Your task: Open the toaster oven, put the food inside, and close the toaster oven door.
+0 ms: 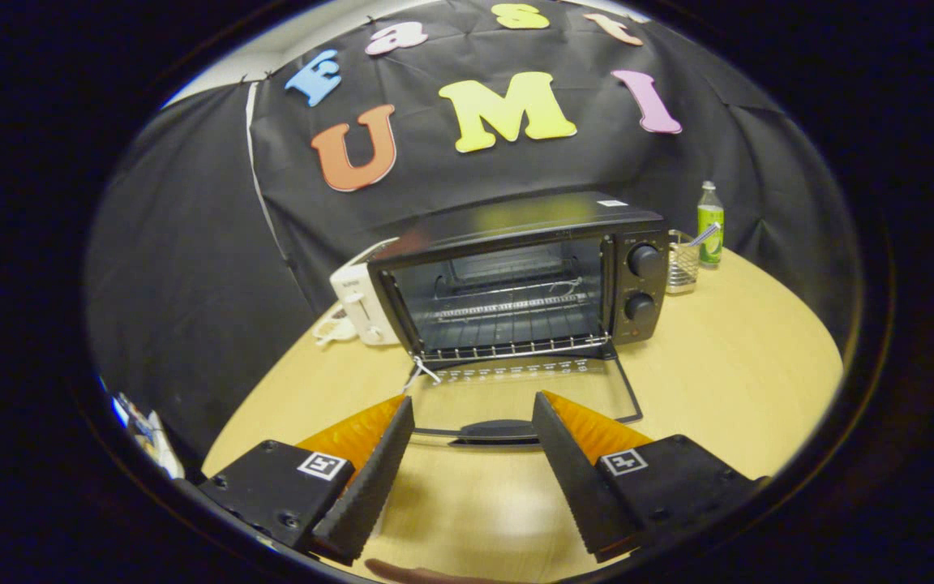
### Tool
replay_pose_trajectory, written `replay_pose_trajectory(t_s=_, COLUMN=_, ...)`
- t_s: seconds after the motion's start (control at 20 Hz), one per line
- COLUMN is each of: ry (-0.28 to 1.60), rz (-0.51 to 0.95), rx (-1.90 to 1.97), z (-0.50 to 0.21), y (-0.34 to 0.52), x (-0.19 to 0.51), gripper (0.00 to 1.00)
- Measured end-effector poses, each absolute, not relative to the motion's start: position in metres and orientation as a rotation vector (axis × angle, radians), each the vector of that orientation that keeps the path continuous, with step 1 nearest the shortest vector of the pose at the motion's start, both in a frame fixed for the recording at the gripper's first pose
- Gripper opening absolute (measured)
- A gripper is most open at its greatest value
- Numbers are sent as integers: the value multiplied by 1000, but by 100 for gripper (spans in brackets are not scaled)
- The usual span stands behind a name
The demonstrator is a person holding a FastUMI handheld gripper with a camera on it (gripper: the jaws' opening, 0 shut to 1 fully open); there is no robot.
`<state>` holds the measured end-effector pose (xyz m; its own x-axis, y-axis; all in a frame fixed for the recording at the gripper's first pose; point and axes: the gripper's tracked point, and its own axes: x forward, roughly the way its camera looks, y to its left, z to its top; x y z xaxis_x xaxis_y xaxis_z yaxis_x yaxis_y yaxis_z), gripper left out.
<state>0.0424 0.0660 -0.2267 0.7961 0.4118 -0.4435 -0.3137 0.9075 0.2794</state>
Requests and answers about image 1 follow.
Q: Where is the black toaster oven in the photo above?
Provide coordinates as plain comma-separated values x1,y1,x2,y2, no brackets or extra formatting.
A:
367,191,672,449

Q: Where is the wire mesh utensil holder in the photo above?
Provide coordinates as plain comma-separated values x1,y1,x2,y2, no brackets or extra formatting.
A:
666,230,701,294

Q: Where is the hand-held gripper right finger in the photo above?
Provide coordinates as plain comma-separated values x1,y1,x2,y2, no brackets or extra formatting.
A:
532,391,768,563

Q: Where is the white and blue object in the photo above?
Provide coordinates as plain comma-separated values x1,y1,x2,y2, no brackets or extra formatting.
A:
106,389,186,479

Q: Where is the green label drink bottle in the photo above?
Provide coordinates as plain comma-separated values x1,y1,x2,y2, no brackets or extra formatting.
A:
696,181,726,268

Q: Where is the white string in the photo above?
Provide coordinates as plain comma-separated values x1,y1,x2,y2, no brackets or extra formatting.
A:
402,355,442,394

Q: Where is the metal oven wire rack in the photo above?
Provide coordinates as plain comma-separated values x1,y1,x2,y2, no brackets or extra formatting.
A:
418,292,612,362

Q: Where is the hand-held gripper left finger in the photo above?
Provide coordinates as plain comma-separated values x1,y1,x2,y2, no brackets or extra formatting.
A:
191,395,417,566

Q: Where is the white pop-up toaster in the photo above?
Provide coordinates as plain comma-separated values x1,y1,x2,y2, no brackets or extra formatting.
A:
329,238,403,348

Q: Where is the small white dish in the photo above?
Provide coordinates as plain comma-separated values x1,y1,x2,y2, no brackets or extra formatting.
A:
313,312,358,347

